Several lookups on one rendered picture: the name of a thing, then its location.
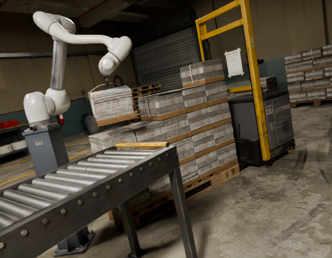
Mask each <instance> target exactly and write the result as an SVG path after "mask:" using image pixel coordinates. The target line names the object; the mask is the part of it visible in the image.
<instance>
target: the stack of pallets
mask: <svg viewBox="0 0 332 258"><path fill-rule="evenodd" d="M155 85H157V87H155ZM160 87H161V83H156V84H151V85H145V86H141V87H136V88H132V89H131V91H132V102H133V109H134V112H135V115H136V118H133V119H129V120H127V121H128V123H129V124H133V123H136V122H141V121H145V120H141V117H140V116H141V113H140V110H139V106H138V99H136V98H139V97H144V96H149V95H152V94H159V91H160ZM155 89H156V91H155V92H153V90H155ZM146 91H147V93H146ZM132 120H134V121H132Z"/></svg>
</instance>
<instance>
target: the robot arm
mask: <svg viewBox="0 0 332 258"><path fill-rule="evenodd" d="M33 20H34V22H35V23H36V25H37V26H38V27H39V28H40V29H42V30H43V31H45V32H46V33H48V34H50V35H51V36H52V38H53V40H54V42H53V56H52V71H51V85H50V88H49V89H47V92H46V94H45V95H44V94H43V93H41V92H34V93H30V94H26V95H25V97H24V109H25V113H26V116H27V119H28V121H29V125H30V128H28V129H26V130H24V131H25V132H29V131H34V130H39V129H43V128H48V127H51V126H54V125H57V124H58V122H52V120H51V117H50V116H54V115H58V114H61V113H64V112H65V111H67V110H68V109H69V107H70V99H69V97H68V96H67V92H66V91H65V90H64V82H65V70H66V59H67V47H68V43H70V44H104V45H106V46H107V47H108V51H109V52H108V53H107V54H106V55H105V56H104V57H103V58H102V59H101V60H100V62H99V65H98V67H99V70H100V73H101V74H102V75H103V77H104V79H105V86H106V87H109V79H108V78H109V75H111V73H113V71H114V70H115V69H116V68H117V66H118V65H119V64H120V63H121V62H122V61H123V60H124V59H125V58H126V57H127V55H128V54H129V52H130V51H131V49H132V41H131V40H130V39H129V38H128V37H127V36H123V37H121V38H110V37H107V36H104V35H74V34H75V32H76V26H75V24H74V22H72V21H71V20H70V19H68V18H66V17H64V16H60V15H54V14H50V13H44V12H42V11H37V12H35V13H34V14H33Z"/></svg>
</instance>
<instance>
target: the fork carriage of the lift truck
mask: <svg viewBox="0 0 332 258"><path fill-rule="evenodd" d="M234 143H236V144H235V145H236V153H237V158H238V162H241V161H244V162H248V163H249V164H252V165H260V164H261V160H260V153H259V146H258V139H247V138H235V142H234Z"/></svg>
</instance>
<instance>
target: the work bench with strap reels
mask: <svg viewBox="0 0 332 258"><path fill-rule="evenodd" d="M25 127H27V129H28V128H29V123H26V124H22V125H21V124H20V125H19V123H18V120H17V119H16V120H10V121H9V120H7V121H6V122H1V123H0V128H1V129H0V133H4V132H9V131H13V130H17V129H18V130H19V133H20V136H21V139H22V140H21V141H17V142H13V143H11V144H7V145H3V146H0V158H1V157H4V156H7V155H10V154H14V153H17V152H21V151H25V152H26V155H27V154H28V151H27V149H28V146H27V142H26V140H24V138H23V135H22V130H21V128H25Z"/></svg>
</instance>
